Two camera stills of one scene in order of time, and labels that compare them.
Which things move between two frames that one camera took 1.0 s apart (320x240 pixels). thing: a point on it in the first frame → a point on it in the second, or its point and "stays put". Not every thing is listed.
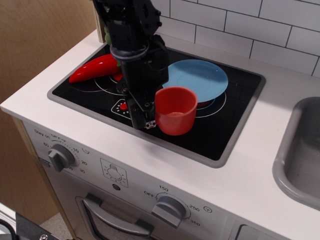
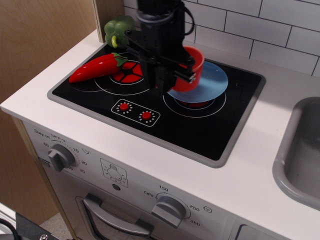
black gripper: x=145 y=68 → x=159 y=44
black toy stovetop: x=219 y=119 stays put
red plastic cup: x=176 y=109 → x=183 y=85
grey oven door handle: x=136 y=227 stays put
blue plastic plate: x=209 y=81 stays put
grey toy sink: x=296 y=169 stays put
